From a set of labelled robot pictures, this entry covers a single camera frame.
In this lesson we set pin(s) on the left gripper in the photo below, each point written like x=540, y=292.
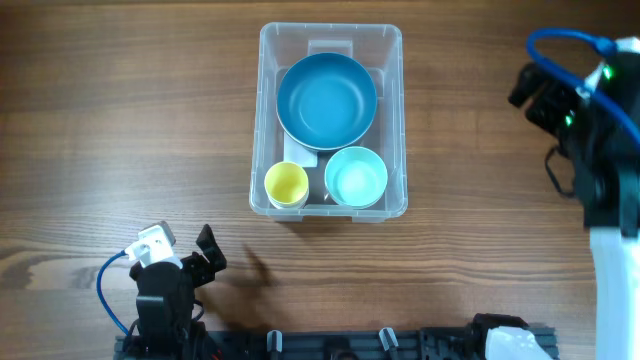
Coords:
x=205, y=272

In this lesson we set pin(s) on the mint green small bowl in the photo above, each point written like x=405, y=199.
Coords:
x=356, y=177

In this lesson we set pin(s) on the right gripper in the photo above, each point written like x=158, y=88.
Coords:
x=541, y=110

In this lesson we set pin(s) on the dark blue bowl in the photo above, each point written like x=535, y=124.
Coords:
x=326, y=101

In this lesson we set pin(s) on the yellow cup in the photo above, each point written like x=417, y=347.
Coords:
x=287, y=185

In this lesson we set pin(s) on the clear plastic storage container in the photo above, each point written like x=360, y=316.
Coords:
x=379, y=48

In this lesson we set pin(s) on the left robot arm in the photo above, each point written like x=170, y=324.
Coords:
x=166, y=327

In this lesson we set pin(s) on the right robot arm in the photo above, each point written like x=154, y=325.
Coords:
x=606, y=183

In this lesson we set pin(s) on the white label in container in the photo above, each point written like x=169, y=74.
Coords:
x=299, y=154

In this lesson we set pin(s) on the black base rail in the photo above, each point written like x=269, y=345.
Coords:
x=425, y=343

